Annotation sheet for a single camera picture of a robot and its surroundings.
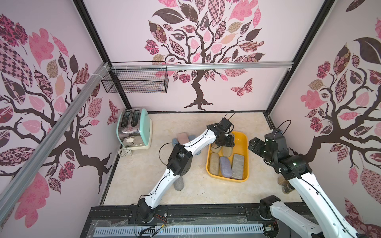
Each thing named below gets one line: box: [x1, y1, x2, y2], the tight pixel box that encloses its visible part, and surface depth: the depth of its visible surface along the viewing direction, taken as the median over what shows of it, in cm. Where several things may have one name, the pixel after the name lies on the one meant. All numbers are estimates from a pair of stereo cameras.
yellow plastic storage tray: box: [205, 130, 250, 183], surface depth 90 cm
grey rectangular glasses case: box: [231, 153, 245, 180], surface depth 89 cm
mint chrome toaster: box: [116, 107, 153, 151], surface depth 94 cm
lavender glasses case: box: [219, 156, 233, 179], surface depth 85 cm
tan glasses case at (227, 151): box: [221, 145, 233, 158], surface depth 92 cm
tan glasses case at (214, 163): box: [209, 152, 220, 176], surface depth 90 cm
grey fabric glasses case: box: [174, 176, 185, 191], surface depth 83 cm
